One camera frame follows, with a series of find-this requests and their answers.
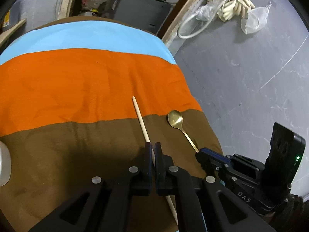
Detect cream rubber gloves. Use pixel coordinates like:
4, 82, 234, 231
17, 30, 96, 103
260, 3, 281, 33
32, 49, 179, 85
207, 0, 255, 22

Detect long wooden chopstick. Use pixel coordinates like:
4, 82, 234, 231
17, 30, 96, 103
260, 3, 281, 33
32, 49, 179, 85
132, 96, 178, 225

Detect striped blue orange brown cloth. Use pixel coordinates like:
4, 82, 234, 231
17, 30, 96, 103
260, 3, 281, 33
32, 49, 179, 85
1, 17, 222, 231

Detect small gold spoon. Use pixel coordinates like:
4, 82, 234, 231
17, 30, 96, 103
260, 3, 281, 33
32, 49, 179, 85
167, 110, 199, 152

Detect white hose loop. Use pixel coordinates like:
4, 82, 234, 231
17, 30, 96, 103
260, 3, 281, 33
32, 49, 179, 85
177, 2, 225, 40

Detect clear plastic bag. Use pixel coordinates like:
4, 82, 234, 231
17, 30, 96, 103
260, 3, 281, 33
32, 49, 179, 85
241, 0, 273, 35

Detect white plastic utensil holder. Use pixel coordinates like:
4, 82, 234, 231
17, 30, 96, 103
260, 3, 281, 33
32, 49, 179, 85
0, 141, 12, 186

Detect large oil bottle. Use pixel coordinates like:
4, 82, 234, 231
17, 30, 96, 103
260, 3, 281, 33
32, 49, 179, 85
2, 8, 19, 32

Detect grey cabinet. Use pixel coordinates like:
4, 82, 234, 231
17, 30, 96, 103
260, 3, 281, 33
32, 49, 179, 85
102, 0, 172, 35

